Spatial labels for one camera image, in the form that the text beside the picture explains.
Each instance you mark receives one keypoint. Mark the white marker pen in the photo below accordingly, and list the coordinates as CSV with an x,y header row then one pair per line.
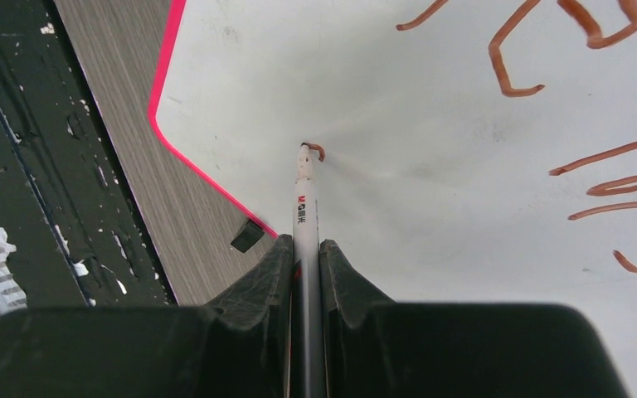
x,y
307,364

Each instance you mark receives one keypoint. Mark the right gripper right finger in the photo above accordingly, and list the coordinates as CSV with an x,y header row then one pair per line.
x,y
378,347

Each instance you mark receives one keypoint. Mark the pink framed whiteboard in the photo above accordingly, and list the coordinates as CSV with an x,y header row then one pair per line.
x,y
436,186

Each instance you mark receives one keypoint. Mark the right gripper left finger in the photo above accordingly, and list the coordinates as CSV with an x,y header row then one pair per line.
x,y
233,346

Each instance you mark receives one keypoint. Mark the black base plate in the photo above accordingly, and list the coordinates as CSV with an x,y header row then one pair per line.
x,y
64,200

